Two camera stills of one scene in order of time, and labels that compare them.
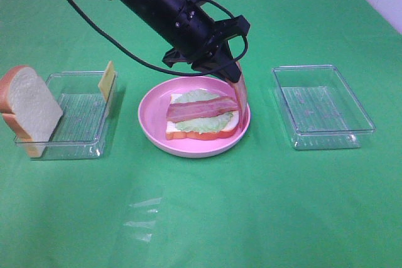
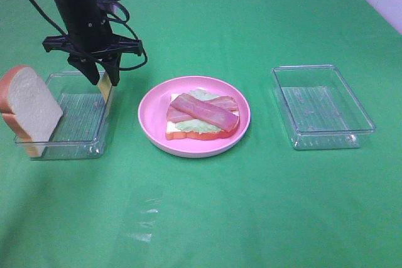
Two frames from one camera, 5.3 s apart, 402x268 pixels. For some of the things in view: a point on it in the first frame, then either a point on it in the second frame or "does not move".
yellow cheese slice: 107,80 does not move
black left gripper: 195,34 → 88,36
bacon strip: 241,85 → 225,101
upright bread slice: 29,107 does not move
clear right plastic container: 321,111 does not move
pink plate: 152,117 does not move
